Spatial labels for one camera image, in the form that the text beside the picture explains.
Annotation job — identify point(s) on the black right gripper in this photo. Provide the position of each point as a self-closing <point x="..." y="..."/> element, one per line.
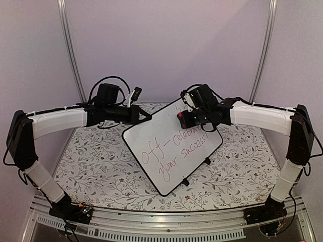
<point x="188" y="123"/>

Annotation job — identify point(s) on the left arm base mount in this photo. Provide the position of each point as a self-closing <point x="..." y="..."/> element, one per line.
<point x="67" y="210"/>

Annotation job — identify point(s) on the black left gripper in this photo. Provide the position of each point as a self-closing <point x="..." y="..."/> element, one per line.
<point x="136" y="110"/>

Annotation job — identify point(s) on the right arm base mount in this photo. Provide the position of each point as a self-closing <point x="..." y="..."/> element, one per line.
<point x="269" y="211"/>

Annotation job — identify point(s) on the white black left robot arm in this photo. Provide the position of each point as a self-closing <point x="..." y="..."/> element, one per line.
<point x="36" y="133"/>

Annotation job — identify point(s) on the floral patterned table mat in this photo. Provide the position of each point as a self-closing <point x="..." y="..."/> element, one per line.
<point x="97" y="168"/>

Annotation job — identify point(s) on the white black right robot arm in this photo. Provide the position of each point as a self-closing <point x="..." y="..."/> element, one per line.
<point x="206" y="107"/>

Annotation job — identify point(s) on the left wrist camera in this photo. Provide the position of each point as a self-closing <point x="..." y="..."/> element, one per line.
<point x="132" y="96"/>

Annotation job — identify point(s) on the left aluminium frame post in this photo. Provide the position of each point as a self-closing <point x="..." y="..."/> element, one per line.
<point x="70" y="50"/>

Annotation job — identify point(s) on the white dry-erase whiteboard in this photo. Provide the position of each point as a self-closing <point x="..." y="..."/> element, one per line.
<point x="167" y="153"/>

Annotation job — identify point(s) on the aluminium front rail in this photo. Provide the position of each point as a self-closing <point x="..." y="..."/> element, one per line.
<point x="122" y="225"/>

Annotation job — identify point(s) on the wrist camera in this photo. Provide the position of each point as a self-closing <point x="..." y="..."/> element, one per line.
<point x="132" y="96"/>
<point x="188" y="98"/>

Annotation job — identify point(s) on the aluminium frame post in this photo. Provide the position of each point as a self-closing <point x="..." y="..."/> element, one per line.
<point x="70" y="50"/>
<point x="265" y="48"/>

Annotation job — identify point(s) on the right aluminium frame post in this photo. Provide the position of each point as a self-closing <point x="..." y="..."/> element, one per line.
<point x="265" y="48"/>

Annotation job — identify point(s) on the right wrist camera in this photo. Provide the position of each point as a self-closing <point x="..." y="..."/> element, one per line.
<point x="188" y="98"/>

